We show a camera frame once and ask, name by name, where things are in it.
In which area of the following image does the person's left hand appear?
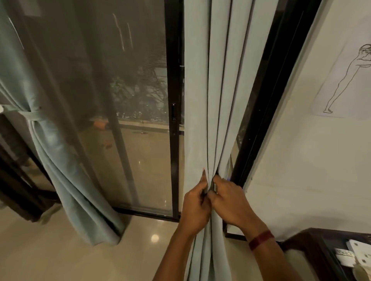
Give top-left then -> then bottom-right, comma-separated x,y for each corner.
180,169 -> 212,237

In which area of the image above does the person's right hand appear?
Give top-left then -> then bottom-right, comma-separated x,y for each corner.
207,174 -> 272,241

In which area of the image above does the dark brown plastic stool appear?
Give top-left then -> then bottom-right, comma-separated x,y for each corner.
279,228 -> 371,281

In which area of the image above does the pale green curtain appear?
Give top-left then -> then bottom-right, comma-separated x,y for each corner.
0,5 -> 125,247
182,0 -> 280,281

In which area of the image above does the brown satin curtain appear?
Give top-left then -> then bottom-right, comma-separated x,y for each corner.
0,113 -> 62,223

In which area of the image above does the pale green curtain tie band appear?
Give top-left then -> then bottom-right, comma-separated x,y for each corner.
0,105 -> 49,122

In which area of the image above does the person's left forearm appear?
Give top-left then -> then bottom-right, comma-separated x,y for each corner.
152,229 -> 201,281

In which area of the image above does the patterned white card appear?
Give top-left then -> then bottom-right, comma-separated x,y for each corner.
334,247 -> 356,266

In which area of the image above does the green plant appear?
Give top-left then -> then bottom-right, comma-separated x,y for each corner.
109,74 -> 169,120

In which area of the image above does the white flat box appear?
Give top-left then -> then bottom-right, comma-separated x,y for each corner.
346,239 -> 371,262

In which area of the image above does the white paper sheet with drawing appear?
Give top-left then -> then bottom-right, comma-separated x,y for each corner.
309,0 -> 371,121

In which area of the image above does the red thread bracelet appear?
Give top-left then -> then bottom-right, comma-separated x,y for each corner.
248,230 -> 275,252

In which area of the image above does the black window frame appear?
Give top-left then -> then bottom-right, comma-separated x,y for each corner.
110,0 -> 322,241

